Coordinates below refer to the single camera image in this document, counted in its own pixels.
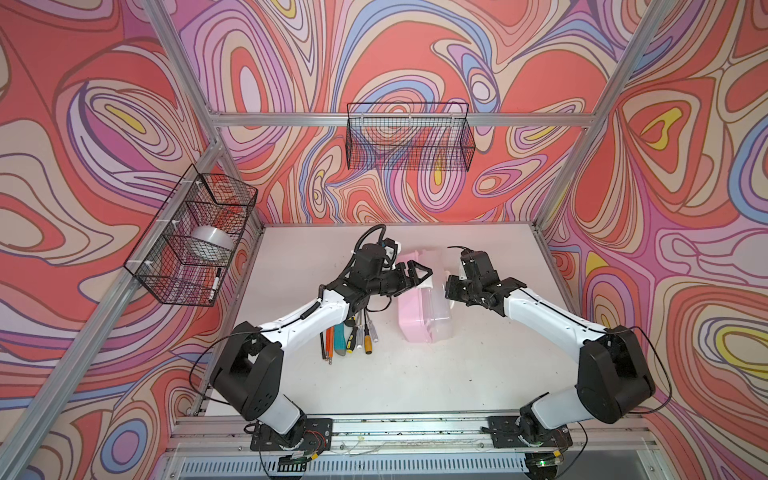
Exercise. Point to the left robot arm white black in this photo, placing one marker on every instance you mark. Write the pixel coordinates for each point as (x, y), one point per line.
(248, 371)

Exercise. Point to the clear handled screwdriver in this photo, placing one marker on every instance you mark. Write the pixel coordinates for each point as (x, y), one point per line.
(372, 331)

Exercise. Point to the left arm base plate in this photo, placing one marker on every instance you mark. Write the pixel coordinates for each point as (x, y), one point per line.
(309, 436)

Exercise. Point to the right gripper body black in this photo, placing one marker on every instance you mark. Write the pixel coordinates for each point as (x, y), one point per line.
(462, 290)

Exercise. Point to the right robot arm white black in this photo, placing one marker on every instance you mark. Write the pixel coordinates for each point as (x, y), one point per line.
(613, 376)

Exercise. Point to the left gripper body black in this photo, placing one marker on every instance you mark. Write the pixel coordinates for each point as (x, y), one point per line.
(388, 283)

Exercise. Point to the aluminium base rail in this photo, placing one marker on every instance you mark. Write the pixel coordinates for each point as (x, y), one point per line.
(464, 444)

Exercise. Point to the red handled hex key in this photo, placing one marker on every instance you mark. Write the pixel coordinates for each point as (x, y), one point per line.
(329, 348)

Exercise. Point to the grey duct tape roll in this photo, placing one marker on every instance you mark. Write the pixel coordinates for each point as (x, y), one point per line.
(213, 236)

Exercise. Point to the orange handled screwdriver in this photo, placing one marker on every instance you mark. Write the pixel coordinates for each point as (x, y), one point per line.
(367, 340)

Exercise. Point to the teal utility knife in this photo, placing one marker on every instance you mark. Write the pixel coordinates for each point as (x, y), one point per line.
(340, 340)

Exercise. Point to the black wire basket left wall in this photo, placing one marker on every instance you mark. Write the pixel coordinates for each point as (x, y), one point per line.
(173, 267)

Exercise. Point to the marker pen in basket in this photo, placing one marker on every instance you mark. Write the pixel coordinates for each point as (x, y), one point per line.
(215, 285)

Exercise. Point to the black wire basket wall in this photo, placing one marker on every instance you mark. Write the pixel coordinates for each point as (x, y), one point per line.
(409, 136)
(173, 267)

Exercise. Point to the pink translucent plastic tool box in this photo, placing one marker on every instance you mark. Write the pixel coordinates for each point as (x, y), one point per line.
(424, 312)

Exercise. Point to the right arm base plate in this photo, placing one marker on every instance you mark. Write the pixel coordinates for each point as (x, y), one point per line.
(513, 431)

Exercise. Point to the black wire basket back wall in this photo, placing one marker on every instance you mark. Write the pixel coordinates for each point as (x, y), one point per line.
(409, 136)

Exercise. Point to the black yellow small screwdriver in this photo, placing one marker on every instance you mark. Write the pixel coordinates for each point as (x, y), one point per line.
(352, 338)

